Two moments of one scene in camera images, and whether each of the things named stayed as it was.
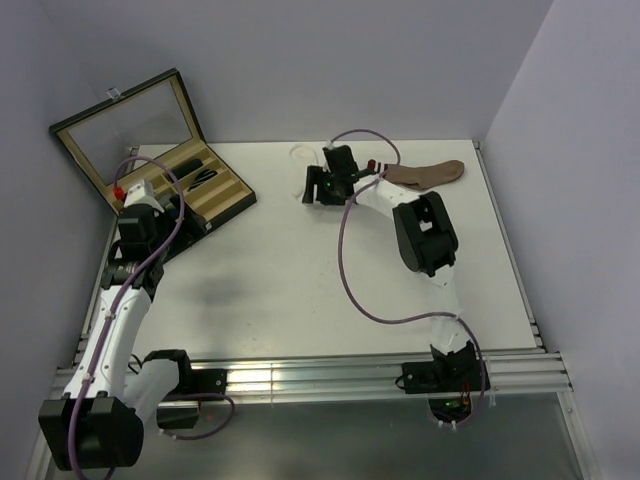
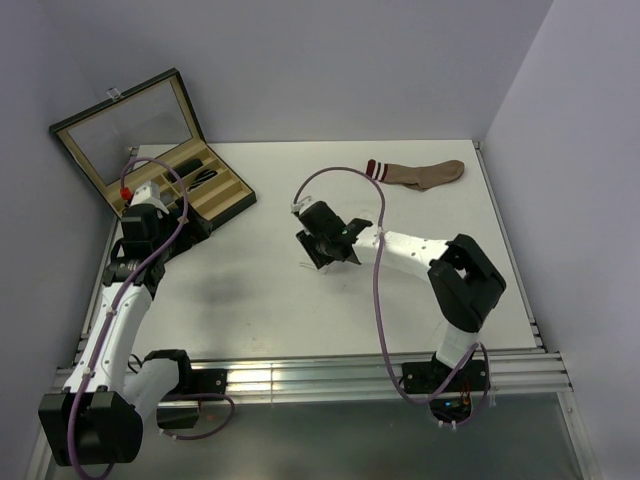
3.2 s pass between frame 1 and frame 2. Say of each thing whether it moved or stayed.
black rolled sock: stayed
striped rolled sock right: stayed
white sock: moved
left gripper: stayed
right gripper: moved
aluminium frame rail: stayed
